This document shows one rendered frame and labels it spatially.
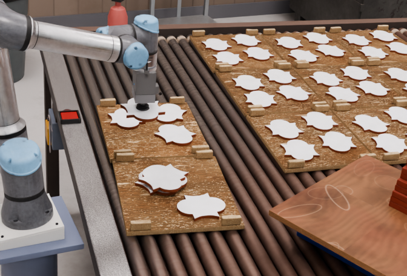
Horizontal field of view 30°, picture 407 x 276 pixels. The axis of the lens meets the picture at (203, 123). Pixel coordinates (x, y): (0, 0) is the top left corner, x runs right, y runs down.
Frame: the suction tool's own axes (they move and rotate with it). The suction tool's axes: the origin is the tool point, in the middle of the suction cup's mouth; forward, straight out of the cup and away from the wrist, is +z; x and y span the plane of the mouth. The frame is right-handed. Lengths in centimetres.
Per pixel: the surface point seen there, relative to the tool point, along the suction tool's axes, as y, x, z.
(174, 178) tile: -18.5, -7.8, 14.8
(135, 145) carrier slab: 9.8, 0.5, 18.3
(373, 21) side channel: 129, -140, 17
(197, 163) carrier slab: -3.8, -18.7, 18.3
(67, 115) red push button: 35.6, 22.1, 19.0
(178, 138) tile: 11.3, -14.8, 17.1
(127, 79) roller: 68, -4, 20
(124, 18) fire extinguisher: 273, -29, 67
